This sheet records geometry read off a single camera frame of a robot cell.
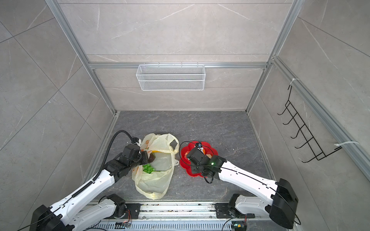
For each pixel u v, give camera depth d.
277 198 0.40
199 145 0.70
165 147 0.82
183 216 0.73
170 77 1.01
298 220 0.38
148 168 0.84
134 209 0.73
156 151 0.81
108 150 0.56
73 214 0.43
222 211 0.73
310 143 0.64
